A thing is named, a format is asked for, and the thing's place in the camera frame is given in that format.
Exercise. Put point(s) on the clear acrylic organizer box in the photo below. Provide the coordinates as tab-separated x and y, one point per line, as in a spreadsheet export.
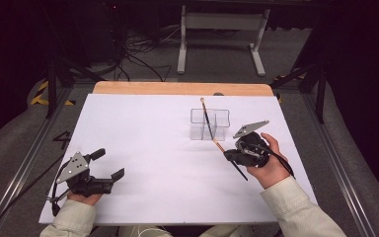
220	130

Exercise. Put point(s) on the yellow black floor tape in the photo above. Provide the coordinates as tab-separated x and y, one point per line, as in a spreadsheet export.
41	97

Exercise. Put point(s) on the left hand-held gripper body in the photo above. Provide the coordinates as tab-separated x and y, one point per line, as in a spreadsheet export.
82	182

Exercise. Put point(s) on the white metal stand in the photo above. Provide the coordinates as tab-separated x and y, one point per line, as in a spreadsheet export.
223	21

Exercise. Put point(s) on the person's left hand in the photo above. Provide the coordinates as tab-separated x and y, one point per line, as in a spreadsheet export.
85	198

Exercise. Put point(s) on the person's right hand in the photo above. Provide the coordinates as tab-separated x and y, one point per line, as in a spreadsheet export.
269	169

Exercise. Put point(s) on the aluminium floor rail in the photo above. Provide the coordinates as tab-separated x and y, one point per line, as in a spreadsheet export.
342	184
23	171

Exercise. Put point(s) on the wooden table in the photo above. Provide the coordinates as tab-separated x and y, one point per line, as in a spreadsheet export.
177	88

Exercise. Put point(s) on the white table cover sheet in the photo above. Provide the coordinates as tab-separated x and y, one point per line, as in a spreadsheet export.
144	148

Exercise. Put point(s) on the black gold makeup brush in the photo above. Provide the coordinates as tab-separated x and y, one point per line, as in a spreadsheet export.
240	171

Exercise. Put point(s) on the black tripod stand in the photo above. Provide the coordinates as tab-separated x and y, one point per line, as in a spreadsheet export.
320	95
51	89

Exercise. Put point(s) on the thin wooden brush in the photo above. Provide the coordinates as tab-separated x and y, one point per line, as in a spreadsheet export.
206	120

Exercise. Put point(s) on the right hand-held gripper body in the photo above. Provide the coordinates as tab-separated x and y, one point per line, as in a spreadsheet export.
251	151

